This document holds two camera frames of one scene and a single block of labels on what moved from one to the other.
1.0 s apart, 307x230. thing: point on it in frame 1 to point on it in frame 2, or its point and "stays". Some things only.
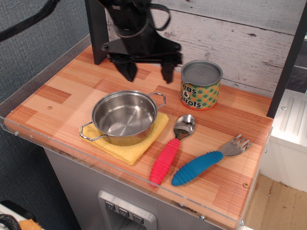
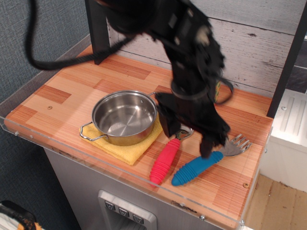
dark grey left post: x=98 y=28 stays
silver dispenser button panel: x=120 y=213 stays
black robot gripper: x=133 y=21 to x=198 y=112
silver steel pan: x=127 y=117 stays
